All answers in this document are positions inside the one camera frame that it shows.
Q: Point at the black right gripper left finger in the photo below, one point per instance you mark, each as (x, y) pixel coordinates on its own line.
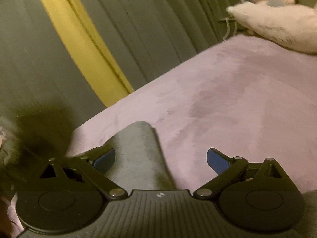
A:
(93, 165)

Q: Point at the yellow curtain strip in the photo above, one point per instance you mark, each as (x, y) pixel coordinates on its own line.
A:
(88, 50)

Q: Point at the white pillow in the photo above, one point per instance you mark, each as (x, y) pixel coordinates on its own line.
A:
(291, 26)

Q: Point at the pink bed blanket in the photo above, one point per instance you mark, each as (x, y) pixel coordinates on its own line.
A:
(245, 97)

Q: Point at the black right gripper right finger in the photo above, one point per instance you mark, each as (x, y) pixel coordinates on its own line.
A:
(228, 170)

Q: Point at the grey sweatpants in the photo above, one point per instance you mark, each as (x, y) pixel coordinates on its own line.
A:
(139, 163)

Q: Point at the grey-green curtain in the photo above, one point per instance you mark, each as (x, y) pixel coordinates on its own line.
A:
(147, 38)

